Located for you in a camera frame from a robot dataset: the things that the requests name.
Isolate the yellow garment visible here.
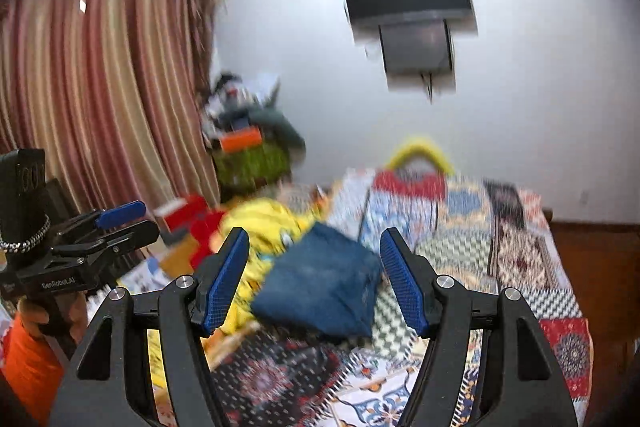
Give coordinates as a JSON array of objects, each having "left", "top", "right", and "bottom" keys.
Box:
[{"left": 147, "top": 199, "right": 321, "bottom": 390}]

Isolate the orange box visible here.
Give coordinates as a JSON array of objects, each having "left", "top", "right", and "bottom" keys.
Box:
[{"left": 220, "top": 127, "right": 264, "bottom": 153}]

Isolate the pile of clutter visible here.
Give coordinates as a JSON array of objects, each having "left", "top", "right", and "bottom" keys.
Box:
[{"left": 202, "top": 73, "right": 281, "bottom": 138}]

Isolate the grey garment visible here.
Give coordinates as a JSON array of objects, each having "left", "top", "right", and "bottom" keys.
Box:
[{"left": 247, "top": 107, "right": 307, "bottom": 158}]

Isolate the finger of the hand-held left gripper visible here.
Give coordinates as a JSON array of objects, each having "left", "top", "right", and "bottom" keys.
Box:
[
  {"left": 65, "top": 200, "right": 148, "bottom": 233},
  {"left": 55, "top": 220, "right": 161, "bottom": 265}
]

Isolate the person's left forearm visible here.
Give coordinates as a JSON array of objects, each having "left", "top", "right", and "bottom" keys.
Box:
[{"left": 0, "top": 312, "right": 69, "bottom": 425}]

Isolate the red and white box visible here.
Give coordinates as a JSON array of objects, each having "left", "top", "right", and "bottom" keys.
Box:
[{"left": 155, "top": 194, "right": 210, "bottom": 235}]

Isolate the patchwork bed blanket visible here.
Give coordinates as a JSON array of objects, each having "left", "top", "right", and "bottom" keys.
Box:
[{"left": 150, "top": 167, "right": 594, "bottom": 427}]

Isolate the striped reddish curtain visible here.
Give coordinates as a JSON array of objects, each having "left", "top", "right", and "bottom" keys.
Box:
[{"left": 0, "top": 0, "right": 222, "bottom": 220}]

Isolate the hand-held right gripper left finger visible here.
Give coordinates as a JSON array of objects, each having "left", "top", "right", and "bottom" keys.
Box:
[{"left": 47, "top": 227, "right": 251, "bottom": 427}]

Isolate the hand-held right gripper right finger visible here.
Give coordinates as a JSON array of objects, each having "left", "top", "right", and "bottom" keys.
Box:
[{"left": 379, "top": 227, "right": 581, "bottom": 427}]

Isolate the green cloth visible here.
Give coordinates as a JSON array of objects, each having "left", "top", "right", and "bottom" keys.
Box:
[{"left": 212, "top": 142, "right": 294, "bottom": 190}]

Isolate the yellow hanger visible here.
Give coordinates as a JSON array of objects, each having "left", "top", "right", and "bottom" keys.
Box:
[{"left": 385, "top": 136, "right": 456, "bottom": 176}]

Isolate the person's left hand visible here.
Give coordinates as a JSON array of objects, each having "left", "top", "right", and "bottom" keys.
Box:
[{"left": 17, "top": 294, "right": 89, "bottom": 346}]

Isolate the red cloth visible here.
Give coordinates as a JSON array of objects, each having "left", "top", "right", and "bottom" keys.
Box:
[{"left": 191, "top": 212, "right": 227, "bottom": 271}]

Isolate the blue denim jacket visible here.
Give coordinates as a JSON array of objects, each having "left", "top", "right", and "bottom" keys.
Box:
[{"left": 250, "top": 223, "right": 384, "bottom": 341}]

